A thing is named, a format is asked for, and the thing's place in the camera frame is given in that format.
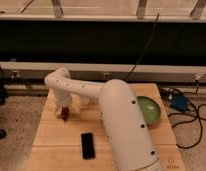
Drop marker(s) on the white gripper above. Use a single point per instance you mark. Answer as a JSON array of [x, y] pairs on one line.
[[64, 101]]

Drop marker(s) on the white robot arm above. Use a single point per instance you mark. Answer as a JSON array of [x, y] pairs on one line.
[[128, 133]]

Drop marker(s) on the clear plastic cup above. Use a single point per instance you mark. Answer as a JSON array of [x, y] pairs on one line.
[[85, 100]]

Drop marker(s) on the black smartphone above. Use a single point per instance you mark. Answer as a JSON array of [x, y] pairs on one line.
[[88, 151]]

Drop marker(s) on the green bowl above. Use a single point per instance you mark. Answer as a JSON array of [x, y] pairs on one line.
[[150, 109]]

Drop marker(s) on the blue power adapter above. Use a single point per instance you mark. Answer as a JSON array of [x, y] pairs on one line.
[[179, 102]]

